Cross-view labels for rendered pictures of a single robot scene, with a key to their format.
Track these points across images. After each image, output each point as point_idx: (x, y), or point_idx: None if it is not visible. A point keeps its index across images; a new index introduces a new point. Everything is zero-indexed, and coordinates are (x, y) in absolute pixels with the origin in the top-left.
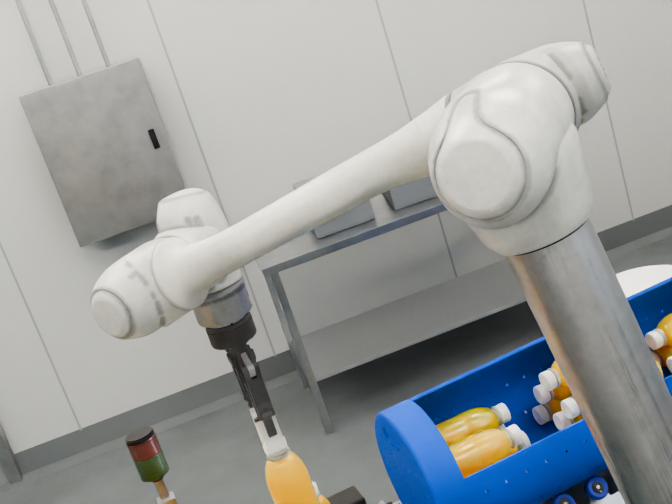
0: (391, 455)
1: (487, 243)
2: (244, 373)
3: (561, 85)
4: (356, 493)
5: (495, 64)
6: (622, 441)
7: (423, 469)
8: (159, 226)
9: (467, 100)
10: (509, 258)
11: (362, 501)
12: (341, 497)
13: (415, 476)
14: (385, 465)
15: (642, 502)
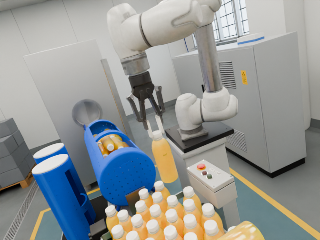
0: (116, 176)
1: (210, 19)
2: (161, 87)
3: None
4: (98, 222)
5: None
6: (219, 68)
7: (145, 154)
8: (129, 13)
9: None
10: (208, 25)
11: (105, 219)
12: (96, 227)
13: (139, 165)
14: (106, 194)
15: (221, 82)
